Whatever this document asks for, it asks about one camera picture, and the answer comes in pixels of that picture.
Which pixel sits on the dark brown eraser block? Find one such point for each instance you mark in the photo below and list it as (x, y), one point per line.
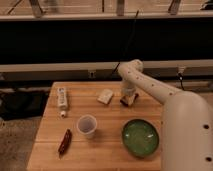
(129, 100)

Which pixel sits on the white sponge block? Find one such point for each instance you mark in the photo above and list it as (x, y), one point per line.
(105, 96)

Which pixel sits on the white toothpaste tube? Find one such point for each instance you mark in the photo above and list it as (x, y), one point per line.
(62, 101)

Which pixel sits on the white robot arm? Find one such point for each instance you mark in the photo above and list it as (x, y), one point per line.
(187, 120)

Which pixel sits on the white ceramic cup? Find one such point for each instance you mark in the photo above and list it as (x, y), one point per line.
(87, 125)

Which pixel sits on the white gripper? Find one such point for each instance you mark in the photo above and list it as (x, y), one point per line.
(127, 92)

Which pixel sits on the wall power outlet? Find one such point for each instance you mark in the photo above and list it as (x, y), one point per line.
(92, 74)

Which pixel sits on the green ceramic bowl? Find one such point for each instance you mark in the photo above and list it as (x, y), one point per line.
(140, 138)

